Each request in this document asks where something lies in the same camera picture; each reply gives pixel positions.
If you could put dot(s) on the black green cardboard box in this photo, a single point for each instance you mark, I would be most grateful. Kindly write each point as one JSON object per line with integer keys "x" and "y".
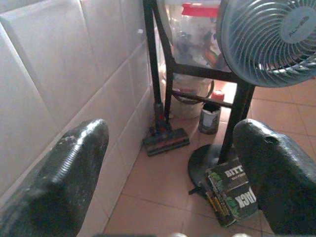
{"x": 228, "y": 192}

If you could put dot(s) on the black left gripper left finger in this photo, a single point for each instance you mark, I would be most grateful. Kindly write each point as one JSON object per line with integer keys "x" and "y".
{"x": 49, "y": 187}

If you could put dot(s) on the open paint can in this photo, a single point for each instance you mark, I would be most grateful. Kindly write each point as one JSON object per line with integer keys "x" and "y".
{"x": 209, "y": 118}

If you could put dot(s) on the white plastic bucket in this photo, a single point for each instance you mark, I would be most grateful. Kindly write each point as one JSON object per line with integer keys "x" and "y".
{"x": 188, "y": 91}

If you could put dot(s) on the black stick vacuum cleaner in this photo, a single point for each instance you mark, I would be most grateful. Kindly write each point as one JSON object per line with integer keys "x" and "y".
{"x": 158, "y": 103}

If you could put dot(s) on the clear plastic bin red lid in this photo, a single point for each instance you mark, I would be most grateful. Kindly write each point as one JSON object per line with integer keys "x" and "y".
{"x": 195, "y": 32}

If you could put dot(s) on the grey blue standing fan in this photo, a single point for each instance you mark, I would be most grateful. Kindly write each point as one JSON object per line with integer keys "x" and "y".
{"x": 266, "y": 42}

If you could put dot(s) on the red capped jar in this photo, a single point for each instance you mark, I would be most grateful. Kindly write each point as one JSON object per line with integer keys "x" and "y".
{"x": 218, "y": 95}

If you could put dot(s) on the black metal table frame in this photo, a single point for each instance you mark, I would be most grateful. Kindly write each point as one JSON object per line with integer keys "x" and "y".
{"x": 197, "y": 71}

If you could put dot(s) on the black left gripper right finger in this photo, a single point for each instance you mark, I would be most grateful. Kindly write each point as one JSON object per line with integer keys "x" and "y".
{"x": 284, "y": 177}

